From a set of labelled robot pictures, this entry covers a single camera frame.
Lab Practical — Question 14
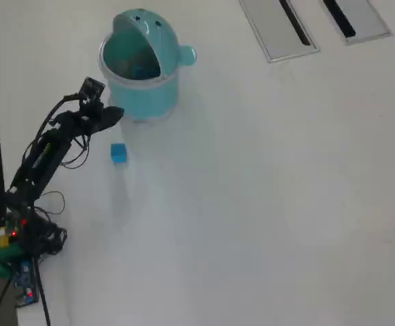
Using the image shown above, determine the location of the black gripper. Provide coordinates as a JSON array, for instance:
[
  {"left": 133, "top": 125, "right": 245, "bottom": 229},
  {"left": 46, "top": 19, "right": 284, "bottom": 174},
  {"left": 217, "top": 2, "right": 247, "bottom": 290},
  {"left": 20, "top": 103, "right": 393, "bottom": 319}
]
[{"left": 59, "top": 100, "right": 125, "bottom": 137}]

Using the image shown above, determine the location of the blue lego block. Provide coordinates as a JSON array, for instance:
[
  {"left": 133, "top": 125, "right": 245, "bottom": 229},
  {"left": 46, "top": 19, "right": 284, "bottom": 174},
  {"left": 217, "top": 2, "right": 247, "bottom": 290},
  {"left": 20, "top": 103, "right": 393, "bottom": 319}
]
[{"left": 110, "top": 143, "right": 128, "bottom": 166}]

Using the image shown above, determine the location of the teal swing-lid bin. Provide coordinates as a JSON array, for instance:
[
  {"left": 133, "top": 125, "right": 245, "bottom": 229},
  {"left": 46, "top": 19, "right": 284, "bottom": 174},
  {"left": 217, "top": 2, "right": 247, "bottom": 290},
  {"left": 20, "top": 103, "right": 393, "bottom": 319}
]
[{"left": 97, "top": 8, "right": 198, "bottom": 122}]

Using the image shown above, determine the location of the blue circuit board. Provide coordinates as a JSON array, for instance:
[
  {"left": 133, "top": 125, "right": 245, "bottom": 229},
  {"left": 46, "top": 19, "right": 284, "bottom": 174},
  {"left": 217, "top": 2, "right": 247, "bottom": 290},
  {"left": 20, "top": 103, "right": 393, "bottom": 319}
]
[{"left": 13, "top": 258, "right": 40, "bottom": 308}]

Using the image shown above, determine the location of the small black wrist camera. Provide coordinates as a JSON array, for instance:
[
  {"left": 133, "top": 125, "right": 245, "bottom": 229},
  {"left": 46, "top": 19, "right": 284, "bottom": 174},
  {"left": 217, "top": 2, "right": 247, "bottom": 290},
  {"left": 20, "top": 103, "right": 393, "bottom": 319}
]
[{"left": 78, "top": 77, "right": 106, "bottom": 101}]

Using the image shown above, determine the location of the thin black servo wire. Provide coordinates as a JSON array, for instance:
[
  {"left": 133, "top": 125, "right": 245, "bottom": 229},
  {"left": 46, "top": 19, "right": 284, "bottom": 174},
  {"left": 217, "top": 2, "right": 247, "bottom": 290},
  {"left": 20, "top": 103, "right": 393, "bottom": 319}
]
[{"left": 61, "top": 134, "right": 91, "bottom": 169}]

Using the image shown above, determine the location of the thin black wire loop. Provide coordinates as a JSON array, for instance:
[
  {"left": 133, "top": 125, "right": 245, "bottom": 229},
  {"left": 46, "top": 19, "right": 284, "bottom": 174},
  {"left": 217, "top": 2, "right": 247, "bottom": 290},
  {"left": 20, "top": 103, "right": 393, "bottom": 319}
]
[{"left": 33, "top": 190, "right": 66, "bottom": 215}]

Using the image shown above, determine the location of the silver table cable hatch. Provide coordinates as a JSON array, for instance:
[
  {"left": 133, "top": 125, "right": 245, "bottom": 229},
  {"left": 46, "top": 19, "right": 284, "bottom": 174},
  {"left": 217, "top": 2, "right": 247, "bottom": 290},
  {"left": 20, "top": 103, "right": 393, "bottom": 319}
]
[
  {"left": 321, "top": 0, "right": 394, "bottom": 46},
  {"left": 238, "top": 0, "right": 320, "bottom": 64}
]

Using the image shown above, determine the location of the thick black cable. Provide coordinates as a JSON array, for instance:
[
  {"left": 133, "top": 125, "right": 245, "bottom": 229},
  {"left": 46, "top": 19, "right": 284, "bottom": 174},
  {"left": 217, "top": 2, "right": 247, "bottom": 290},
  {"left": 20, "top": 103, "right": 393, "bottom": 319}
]
[{"left": 33, "top": 257, "right": 52, "bottom": 326}]

